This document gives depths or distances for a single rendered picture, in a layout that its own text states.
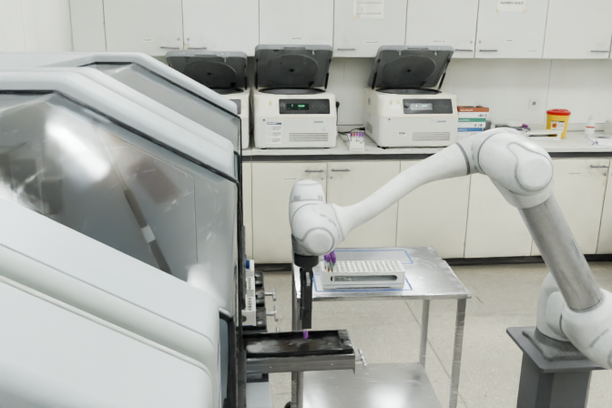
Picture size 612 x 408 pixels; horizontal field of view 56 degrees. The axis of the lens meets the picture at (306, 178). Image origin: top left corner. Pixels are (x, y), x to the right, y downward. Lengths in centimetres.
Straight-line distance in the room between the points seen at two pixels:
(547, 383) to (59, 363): 183
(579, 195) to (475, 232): 80
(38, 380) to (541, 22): 439
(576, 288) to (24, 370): 154
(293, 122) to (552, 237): 250
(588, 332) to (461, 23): 293
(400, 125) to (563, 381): 233
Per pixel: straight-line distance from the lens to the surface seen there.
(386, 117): 399
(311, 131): 392
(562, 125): 482
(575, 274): 177
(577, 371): 209
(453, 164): 169
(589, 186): 469
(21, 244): 59
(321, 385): 255
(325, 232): 144
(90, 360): 48
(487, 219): 441
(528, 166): 153
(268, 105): 391
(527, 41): 459
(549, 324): 207
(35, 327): 49
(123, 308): 56
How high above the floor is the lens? 173
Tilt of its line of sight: 15 degrees down
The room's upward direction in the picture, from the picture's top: 1 degrees clockwise
